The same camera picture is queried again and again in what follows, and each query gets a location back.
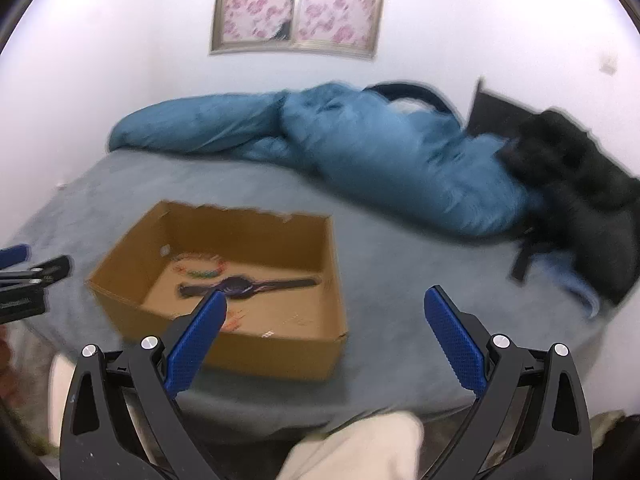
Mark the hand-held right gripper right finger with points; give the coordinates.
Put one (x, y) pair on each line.
(455, 342)

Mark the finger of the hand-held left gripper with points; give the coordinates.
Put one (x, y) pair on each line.
(15, 255)
(45, 271)

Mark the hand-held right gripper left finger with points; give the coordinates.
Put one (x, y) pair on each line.
(197, 342)

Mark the brown cardboard box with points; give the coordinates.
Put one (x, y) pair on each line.
(295, 350)

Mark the grey fleece blanket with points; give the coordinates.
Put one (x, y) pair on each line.
(425, 270)

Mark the person's left trouser leg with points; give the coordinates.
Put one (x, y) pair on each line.
(60, 395)

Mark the person's trouser leg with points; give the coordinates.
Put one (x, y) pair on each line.
(355, 450)
(60, 395)

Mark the person's right trouser leg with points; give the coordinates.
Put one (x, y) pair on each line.
(355, 450)

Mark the black clothing pile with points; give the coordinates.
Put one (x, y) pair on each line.
(575, 185)

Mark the blue duvet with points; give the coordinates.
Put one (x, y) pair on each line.
(375, 160)

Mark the dark blue pillow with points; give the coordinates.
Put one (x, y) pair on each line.
(415, 92)

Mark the framed window floral covering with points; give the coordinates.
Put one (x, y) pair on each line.
(300, 5)

